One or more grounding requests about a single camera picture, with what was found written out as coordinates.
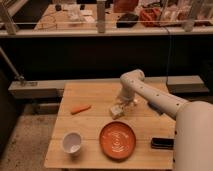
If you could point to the blue sponge block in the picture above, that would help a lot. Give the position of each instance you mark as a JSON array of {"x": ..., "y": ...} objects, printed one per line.
[{"x": 153, "y": 107}]

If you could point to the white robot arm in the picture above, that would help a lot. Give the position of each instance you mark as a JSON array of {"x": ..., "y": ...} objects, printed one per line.
[{"x": 193, "y": 134}]

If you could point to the white paper cup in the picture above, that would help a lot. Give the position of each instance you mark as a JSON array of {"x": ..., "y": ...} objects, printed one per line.
[{"x": 71, "y": 143}]

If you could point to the red box on shelf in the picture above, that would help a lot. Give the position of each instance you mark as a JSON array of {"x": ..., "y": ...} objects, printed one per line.
[{"x": 121, "y": 6}]

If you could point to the black rectangular case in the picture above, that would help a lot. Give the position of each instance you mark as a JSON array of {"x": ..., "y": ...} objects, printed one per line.
[{"x": 162, "y": 143}]

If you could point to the orange carrot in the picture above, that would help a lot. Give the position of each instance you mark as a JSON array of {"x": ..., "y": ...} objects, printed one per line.
[{"x": 80, "y": 108}]

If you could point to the white plastic bottle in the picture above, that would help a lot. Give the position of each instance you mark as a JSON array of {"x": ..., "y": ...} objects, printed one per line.
[{"x": 116, "y": 111}]

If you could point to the grey metal beam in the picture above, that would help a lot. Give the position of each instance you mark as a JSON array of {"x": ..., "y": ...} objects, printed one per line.
[{"x": 37, "y": 89}]

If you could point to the orange crate on shelf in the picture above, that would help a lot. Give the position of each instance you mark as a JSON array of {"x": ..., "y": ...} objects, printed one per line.
[{"x": 149, "y": 17}]

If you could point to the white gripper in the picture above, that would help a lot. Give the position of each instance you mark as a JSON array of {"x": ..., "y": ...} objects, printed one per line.
[{"x": 124, "y": 104}]

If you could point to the black pouch on shelf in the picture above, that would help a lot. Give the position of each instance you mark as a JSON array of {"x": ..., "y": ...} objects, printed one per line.
[{"x": 127, "y": 20}]

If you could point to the orange ceramic bowl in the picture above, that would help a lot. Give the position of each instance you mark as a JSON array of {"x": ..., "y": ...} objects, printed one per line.
[{"x": 117, "y": 140}]

